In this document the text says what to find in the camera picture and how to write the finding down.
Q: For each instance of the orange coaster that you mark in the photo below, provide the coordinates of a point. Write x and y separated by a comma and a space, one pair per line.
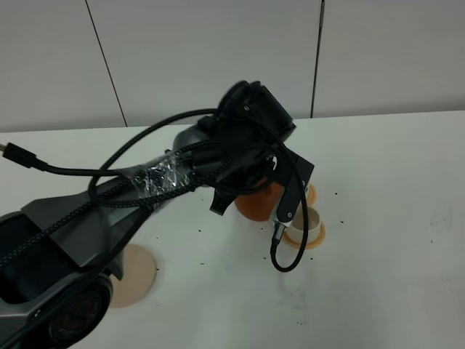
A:
311, 195
293, 236

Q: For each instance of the far orange coaster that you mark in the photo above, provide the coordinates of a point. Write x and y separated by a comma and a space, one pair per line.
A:
311, 195

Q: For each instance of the beige round teapot trivet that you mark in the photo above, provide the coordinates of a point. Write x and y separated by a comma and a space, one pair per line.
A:
140, 271

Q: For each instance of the brown clay teapot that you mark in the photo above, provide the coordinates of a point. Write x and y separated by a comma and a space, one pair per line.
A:
259, 206

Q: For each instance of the near orange coaster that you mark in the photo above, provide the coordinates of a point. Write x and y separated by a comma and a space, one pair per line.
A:
293, 236

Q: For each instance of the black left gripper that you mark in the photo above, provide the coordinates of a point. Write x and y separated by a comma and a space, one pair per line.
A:
249, 176

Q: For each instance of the near white teacup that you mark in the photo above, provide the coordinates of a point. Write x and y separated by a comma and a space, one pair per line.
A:
312, 216

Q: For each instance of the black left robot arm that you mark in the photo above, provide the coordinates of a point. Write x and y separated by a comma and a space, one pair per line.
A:
60, 254

